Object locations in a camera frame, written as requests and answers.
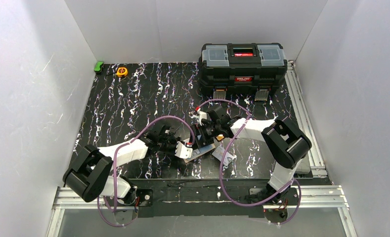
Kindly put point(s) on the aluminium frame rail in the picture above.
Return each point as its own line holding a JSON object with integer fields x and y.
{"x": 313, "y": 196}
{"x": 315, "y": 159}

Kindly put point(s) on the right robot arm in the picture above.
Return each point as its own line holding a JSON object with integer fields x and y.
{"x": 286, "y": 142}

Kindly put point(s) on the silver toolbox latch right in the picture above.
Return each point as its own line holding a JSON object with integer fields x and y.
{"x": 262, "y": 94}

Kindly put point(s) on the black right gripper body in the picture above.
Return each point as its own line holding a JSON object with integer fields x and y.
{"x": 201, "y": 131}

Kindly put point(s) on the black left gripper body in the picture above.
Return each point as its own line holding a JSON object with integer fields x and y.
{"x": 173, "y": 143}

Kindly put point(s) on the aluminium frame rail front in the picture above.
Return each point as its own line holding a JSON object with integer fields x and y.
{"x": 313, "y": 196}

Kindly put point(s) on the yellow tape measure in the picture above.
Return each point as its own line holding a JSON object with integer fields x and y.
{"x": 122, "y": 72}

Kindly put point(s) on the silver toolbox latch left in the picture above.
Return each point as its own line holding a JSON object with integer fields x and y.
{"x": 219, "y": 93}

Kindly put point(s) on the green plastic object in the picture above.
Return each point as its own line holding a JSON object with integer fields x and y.
{"x": 98, "y": 68}

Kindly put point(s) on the silver toolbox latch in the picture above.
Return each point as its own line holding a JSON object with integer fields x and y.
{"x": 219, "y": 93}
{"x": 262, "y": 94}

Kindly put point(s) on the orange card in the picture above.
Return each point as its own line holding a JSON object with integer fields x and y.
{"x": 220, "y": 137}

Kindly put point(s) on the grey pad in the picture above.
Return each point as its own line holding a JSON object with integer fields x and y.
{"x": 303, "y": 166}

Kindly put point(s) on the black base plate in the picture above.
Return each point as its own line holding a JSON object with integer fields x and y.
{"x": 189, "y": 197}

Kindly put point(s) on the black plastic toolbox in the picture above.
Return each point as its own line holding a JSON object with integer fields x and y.
{"x": 242, "y": 68}

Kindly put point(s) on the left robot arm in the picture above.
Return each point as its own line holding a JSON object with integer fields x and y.
{"x": 89, "y": 174}

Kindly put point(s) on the aluminium frame rail right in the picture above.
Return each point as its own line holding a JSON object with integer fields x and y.
{"x": 315, "y": 159}

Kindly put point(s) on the beige card holder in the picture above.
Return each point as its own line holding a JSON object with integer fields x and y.
{"x": 200, "y": 152}

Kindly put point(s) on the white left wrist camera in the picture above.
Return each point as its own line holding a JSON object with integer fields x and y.
{"x": 182, "y": 151}

